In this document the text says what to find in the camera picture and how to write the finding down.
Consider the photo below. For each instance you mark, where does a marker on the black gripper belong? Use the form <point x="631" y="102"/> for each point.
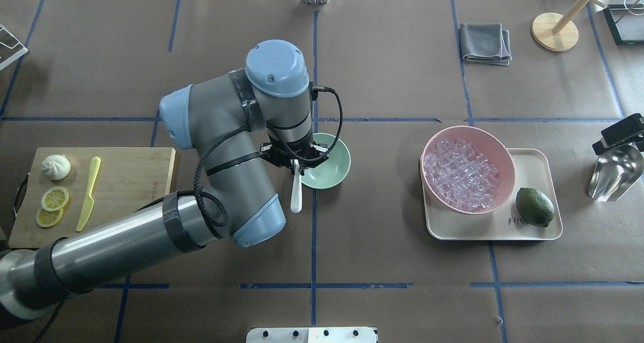
<point x="276" y="159"/>

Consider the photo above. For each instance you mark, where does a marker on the cream plastic tray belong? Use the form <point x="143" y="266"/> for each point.
<point x="505" y="223"/>

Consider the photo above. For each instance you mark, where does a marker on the steel ice scoop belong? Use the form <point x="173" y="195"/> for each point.
<point x="615" y="172"/>

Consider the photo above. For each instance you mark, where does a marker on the lemon slice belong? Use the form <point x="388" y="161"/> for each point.
<point x="55" y="199"/>
<point x="48" y="219"/>

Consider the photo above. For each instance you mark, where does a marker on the mint green bowl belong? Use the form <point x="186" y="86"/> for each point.
<point x="332" y="171"/>

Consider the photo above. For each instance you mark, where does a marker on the bamboo cutting board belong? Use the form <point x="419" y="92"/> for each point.
<point x="128" y="178"/>

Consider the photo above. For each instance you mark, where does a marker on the clear ice cubes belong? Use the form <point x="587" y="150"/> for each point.
<point x="461" y="176"/>

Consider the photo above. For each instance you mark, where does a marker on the lower lemon slice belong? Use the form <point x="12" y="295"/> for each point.
<point x="48" y="219"/>

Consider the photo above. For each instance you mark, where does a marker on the white plastic spoon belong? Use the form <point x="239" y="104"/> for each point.
<point x="296" y="203"/>

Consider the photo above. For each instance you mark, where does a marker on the white steamed bun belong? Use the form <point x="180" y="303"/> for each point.
<point x="55" y="167"/>

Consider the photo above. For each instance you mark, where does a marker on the upper lemon slice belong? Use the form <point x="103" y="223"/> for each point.
<point x="55" y="199"/>

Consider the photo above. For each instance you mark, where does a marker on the pink bowl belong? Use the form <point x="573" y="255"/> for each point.
<point x="489" y="145"/>

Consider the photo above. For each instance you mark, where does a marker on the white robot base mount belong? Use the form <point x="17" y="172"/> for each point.
<point x="313" y="334"/>

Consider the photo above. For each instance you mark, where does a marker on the white cup rack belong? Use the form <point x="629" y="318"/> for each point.
<point x="11" y="48"/>

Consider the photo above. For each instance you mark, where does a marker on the green lime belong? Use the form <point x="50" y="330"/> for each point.
<point x="534" y="207"/>

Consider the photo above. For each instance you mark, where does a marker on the wooden mug tree stand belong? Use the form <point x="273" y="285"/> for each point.
<point x="557" y="32"/>

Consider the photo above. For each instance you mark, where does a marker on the yellow plastic knife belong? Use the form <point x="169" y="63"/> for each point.
<point x="89" y="202"/>

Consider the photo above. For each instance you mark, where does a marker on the black framed tray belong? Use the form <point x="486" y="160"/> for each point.
<point x="625" y="27"/>

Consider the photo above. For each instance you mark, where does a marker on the folded grey cloth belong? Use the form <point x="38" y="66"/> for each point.
<point x="485" y="43"/>

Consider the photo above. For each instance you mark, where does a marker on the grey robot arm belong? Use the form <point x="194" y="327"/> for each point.
<point x="237" y="122"/>

